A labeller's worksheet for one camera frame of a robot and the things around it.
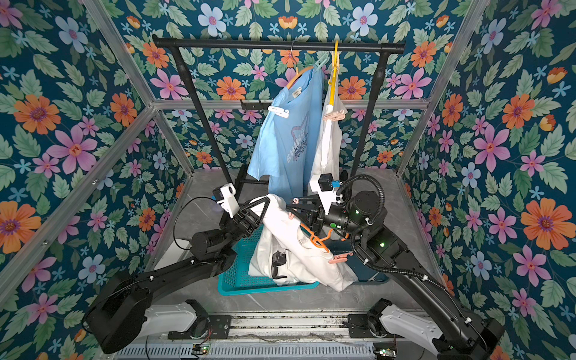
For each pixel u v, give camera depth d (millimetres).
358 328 716
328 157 587
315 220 487
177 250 862
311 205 510
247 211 554
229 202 558
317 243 642
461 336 378
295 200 530
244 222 552
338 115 538
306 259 666
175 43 572
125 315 410
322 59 815
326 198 486
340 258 666
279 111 557
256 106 910
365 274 840
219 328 735
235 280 830
